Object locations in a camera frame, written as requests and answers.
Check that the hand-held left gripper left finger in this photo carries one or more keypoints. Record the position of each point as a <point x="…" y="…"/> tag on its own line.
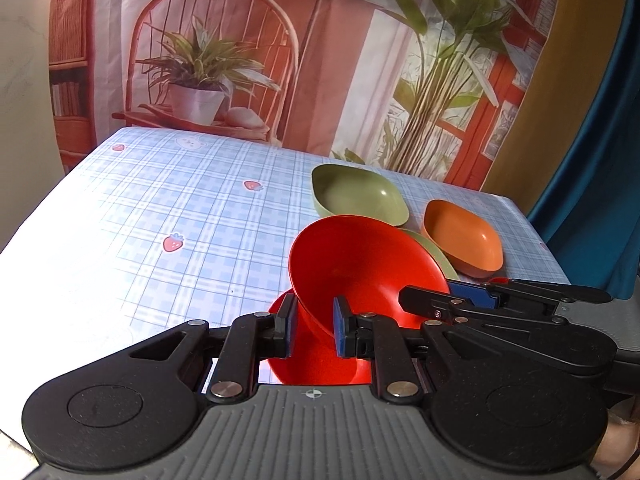
<point x="287" y="332"/>

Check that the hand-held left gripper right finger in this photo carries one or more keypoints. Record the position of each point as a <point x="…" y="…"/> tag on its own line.
<point x="341" y="332"/>

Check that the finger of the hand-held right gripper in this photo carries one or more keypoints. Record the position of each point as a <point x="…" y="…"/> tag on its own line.
<point x="472" y="294"/>
<point x="425" y="301"/>

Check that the red round bowl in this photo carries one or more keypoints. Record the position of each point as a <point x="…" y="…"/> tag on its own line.
<point x="360" y="260"/>
<point x="310" y="366"/>

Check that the green square bowl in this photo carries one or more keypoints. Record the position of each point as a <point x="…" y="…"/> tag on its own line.
<point x="436" y="258"/>
<point x="360" y="195"/>

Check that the orange square bowl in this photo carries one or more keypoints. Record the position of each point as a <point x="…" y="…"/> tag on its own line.
<point x="465" y="240"/>

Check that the blue curtain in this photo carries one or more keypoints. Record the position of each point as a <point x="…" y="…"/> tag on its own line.
<point x="590" y="170"/>

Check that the blue checkered tablecloth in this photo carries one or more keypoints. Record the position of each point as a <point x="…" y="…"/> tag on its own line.
<point x="175" y="210"/>

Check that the mustard yellow curtain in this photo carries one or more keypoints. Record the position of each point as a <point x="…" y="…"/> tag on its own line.
<point x="545" y="110"/>

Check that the printed backdrop cloth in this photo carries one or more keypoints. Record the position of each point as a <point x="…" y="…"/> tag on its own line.
<point x="325" y="60"/>

